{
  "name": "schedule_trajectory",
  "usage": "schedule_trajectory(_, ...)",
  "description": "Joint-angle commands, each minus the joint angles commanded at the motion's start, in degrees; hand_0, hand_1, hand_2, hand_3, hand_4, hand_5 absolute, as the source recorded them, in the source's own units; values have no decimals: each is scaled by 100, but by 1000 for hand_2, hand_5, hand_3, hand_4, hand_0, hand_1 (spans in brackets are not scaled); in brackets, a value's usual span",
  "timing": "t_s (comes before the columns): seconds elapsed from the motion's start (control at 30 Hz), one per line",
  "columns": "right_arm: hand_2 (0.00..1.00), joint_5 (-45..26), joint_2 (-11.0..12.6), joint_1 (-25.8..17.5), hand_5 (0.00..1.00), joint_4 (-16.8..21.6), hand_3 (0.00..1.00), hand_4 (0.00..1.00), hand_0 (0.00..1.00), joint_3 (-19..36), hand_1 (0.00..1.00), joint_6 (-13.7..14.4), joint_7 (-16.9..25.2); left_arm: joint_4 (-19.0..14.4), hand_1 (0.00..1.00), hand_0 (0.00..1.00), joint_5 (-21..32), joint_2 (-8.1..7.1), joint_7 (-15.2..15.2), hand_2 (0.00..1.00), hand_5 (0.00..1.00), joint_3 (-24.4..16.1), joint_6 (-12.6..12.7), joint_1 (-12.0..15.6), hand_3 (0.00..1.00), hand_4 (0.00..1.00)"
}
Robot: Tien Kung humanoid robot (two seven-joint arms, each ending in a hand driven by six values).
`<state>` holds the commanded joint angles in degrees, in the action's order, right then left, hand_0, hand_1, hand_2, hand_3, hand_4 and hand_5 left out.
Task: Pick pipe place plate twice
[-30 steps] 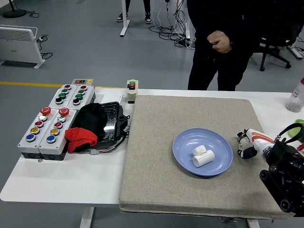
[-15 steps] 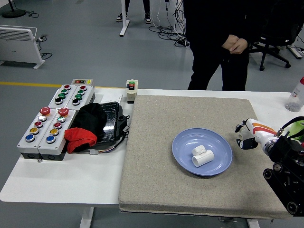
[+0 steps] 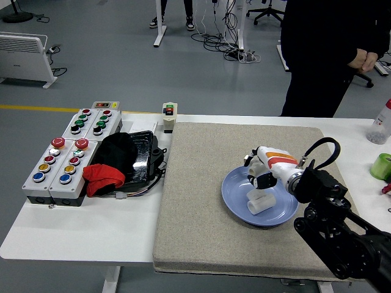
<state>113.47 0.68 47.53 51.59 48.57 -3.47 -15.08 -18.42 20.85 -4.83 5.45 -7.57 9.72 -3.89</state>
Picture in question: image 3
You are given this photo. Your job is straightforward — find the red cloth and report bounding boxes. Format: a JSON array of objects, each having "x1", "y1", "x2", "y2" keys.
[{"x1": 82, "y1": 164, "x2": 126, "y2": 198}]

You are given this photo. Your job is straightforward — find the clear bottle with red cap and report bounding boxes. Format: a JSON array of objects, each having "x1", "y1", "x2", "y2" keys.
[{"x1": 366, "y1": 98, "x2": 391, "y2": 145}]

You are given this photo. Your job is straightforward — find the white paper card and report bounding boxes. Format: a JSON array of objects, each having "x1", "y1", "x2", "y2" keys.
[{"x1": 122, "y1": 120, "x2": 159, "y2": 135}]

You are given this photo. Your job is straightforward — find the person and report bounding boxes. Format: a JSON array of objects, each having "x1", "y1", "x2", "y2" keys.
[{"x1": 279, "y1": 0, "x2": 391, "y2": 118}]

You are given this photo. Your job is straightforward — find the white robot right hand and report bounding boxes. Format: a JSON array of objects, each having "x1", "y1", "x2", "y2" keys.
[{"x1": 243, "y1": 145, "x2": 299, "y2": 190}]

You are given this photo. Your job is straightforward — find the white table leg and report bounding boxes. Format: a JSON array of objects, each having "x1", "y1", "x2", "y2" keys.
[
  {"x1": 102, "y1": 266, "x2": 122, "y2": 293},
  {"x1": 317, "y1": 280, "x2": 336, "y2": 293}
]

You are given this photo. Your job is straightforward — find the grey four-button control box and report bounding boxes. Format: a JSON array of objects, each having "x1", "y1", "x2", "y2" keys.
[
  {"x1": 84, "y1": 109, "x2": 123, "y2": 142},
  {"x1": 62, "y1": 108, "x2": 100, "y2": 141}
]

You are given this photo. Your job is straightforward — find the person's right hand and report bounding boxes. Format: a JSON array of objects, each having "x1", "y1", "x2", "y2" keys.
[{"x1": 347, "y1": 48, "x2": 368, "y2": 71}]

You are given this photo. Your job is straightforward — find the black round stand base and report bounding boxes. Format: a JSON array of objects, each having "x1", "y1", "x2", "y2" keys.
[{"x1": 2, "y1": 0, "x2": 34, "y2": 24}]

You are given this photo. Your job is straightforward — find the background person's legs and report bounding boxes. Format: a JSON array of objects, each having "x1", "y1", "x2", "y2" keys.
[{"x1": 148, "y1": 0, "x2": 196, "y2": 31}]

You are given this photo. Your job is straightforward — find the blue round plate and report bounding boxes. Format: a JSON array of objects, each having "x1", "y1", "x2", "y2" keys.
[{"x1": 221, "y1": 166, "x2": 299, "y2": 227}]

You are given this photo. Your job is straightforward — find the pedal cable with connector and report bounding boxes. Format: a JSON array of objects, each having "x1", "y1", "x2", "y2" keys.
[{"x1": 115, "y1": 169, "x2": 167, "y2": 201}]

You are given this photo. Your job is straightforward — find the green tape roll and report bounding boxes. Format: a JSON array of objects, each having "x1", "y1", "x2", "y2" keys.
[{"x1": 369, "y1": 153, "x2": 391, "y2": 181}]

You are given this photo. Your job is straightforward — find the small grey rocker switch box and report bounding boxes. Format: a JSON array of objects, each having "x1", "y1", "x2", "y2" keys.
[{"x1": 91, "y1": 101, "x2": 121, "y2": 110}]

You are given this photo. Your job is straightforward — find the white desk leg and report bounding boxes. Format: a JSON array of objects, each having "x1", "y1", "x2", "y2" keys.
[{"x1": 153, "y1": 0, "x2": 167, "y2": 48}]

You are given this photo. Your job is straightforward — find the tangled floor cables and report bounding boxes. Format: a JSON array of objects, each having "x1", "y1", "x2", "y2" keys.
[{"x1": 191, "y1": 0, "x2": 262, "y2": 64}]

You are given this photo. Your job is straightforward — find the white panel heater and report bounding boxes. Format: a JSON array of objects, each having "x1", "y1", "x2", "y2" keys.
[{"x1": 0, "y1": 31, "x2": 58, "y2": 89}]

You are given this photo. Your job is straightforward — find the large white pipe tee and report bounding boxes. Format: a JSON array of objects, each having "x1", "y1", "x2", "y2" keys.
[{"x1": 246, "y1": 189, "x2": 277, "y2": 215}]

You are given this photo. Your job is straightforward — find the white desk frame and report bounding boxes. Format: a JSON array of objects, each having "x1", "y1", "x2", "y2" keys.
[{"x1": 276, "y1": 44, "x2": 291, "y2": 73}]

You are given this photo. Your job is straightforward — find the black cloth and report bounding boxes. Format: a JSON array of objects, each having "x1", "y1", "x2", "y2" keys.
[{"x1": 90, "y1": 131, "x2": 138, "y2": 181}]

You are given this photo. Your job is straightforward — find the white start-stop switch box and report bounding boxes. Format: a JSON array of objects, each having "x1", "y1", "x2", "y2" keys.
[{"x1": 161, "y1": 102, "x2": 178, "y2": 134}]

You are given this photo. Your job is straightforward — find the person's left hand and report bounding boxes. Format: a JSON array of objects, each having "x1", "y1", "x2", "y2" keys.
[{"x1": 361, "y1": 51, "x2": 379, "y2": 74}]

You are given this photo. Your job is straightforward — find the grey-brown table mat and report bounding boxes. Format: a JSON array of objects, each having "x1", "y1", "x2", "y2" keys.
[{"x1": 152, "y1": 121, "x2": 361, "y2": 282}]

